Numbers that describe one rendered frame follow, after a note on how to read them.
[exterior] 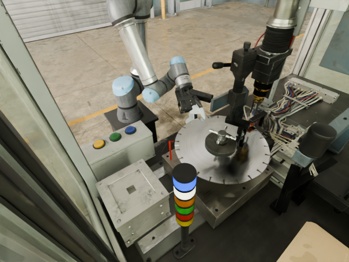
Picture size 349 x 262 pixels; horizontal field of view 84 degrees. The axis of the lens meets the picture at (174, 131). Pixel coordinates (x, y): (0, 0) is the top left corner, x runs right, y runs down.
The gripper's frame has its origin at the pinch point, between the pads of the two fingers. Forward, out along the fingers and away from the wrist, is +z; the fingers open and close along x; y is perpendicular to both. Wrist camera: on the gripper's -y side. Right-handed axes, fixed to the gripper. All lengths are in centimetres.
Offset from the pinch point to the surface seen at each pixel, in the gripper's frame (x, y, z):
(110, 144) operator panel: 1.7, 39.8, -0.9
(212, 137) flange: 14.5, 2.4, 8.9
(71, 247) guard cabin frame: 57, 37, 24
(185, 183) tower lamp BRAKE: 46, 22, 21
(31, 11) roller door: -306, 207, -437
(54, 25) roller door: -343, 174, -428
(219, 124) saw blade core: 9.7, -3.8, 3.7
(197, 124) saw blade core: 8.3, 4.6, 1.2
